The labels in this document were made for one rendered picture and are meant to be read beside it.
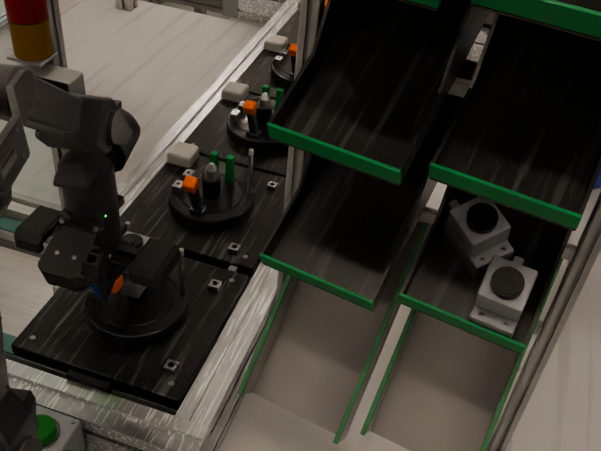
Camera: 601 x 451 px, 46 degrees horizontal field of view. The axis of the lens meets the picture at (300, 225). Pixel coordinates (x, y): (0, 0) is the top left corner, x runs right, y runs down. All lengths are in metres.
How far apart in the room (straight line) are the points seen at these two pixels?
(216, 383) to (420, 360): 0.26
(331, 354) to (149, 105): 0.94
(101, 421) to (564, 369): 0.70
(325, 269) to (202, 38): 1.28
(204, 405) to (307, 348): 0.15
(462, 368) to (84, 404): 0.47
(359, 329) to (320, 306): 0.06
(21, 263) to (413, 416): 0.66
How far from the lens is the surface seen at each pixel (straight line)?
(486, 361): 0.86
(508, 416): 1.00
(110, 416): 0.93
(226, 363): 0.97
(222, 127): 1.38
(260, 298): 1.05
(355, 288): 0.74
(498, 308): 0.70
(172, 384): 0.93
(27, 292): 1.15
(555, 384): 1.18
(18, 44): 0.99
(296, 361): 0.88
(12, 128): 0.52
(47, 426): 0.92
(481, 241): 0.71
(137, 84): 1.75
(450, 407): 0.87
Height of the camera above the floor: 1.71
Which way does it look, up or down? 40 degrees down
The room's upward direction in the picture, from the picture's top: 6 degrees clockwise
